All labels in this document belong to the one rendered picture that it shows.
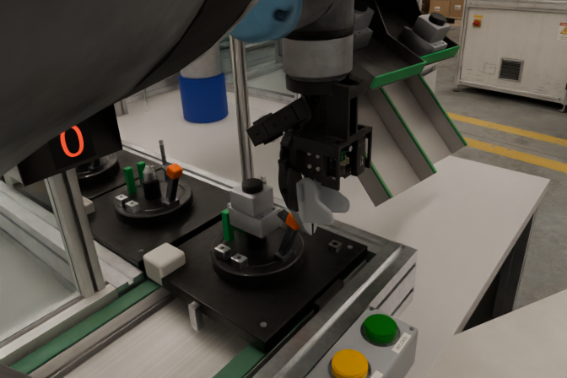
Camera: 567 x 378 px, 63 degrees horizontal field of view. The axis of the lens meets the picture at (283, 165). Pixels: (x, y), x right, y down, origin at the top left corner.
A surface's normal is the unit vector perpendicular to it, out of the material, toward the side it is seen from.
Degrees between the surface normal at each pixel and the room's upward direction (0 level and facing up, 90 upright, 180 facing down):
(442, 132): 90
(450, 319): 0
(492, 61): 90
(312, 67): 90
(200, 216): 0
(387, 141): 45
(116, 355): 0
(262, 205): 90
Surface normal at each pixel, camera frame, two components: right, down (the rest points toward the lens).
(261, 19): -0.42, 0.40
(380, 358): -0.04, -0.90
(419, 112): 0.44, -0.42
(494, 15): -0.73, 0.32
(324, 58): 0.12, 0.43
